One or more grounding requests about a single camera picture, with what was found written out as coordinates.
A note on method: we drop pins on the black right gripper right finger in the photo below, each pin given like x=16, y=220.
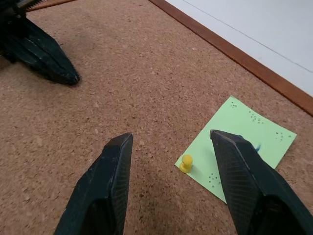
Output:
x=247, y=191

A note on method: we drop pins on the blue pushpin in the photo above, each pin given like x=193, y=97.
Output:
x=258, y=147

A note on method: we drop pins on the green paper note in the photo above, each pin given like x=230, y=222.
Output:
x=244, y=124

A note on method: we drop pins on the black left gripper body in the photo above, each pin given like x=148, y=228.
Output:
x=12, y=12

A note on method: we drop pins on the cork board with wooden frame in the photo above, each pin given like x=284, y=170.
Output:
x=146, y=73

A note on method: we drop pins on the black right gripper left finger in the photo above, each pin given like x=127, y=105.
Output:
x=102, y=191

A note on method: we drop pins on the yellow pushpin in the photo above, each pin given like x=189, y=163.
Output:
x=186, y=163

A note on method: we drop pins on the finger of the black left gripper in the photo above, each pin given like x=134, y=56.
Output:
x=46, y=46
x=31, y=61

